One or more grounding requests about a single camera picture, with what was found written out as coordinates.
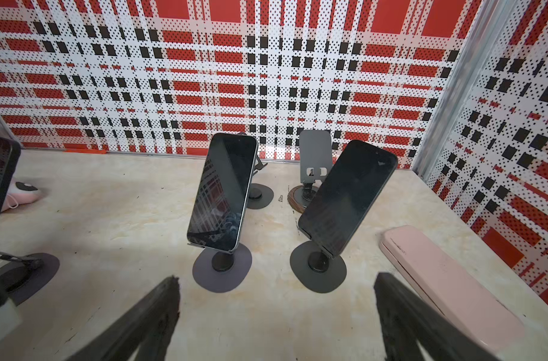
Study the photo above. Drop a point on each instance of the wooden base phone stand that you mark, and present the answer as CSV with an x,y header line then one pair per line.
x,y
316,161

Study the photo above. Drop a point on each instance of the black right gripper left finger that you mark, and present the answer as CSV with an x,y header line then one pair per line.
x,y
144,332

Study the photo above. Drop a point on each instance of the grey stand base corner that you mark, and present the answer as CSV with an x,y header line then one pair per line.
x,y
220,272

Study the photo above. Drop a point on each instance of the pink glasses case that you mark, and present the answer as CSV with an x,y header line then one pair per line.
x,y
448,287

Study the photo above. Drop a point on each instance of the grey stand near left arm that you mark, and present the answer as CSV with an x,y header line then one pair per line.
x,y
22,277

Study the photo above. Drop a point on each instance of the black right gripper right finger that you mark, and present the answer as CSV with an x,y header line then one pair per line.
x,y
409,326

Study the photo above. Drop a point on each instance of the dark phone at back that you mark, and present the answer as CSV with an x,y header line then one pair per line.
x,y
220,204

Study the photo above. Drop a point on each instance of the grey round phone stand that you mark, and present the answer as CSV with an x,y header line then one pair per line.
x,y
315,270

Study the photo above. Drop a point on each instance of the pink plush toy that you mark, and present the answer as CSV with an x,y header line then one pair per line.
x,y
20,193

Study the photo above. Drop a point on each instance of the black smartphone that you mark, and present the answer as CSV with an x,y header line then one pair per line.
x,y
345,197

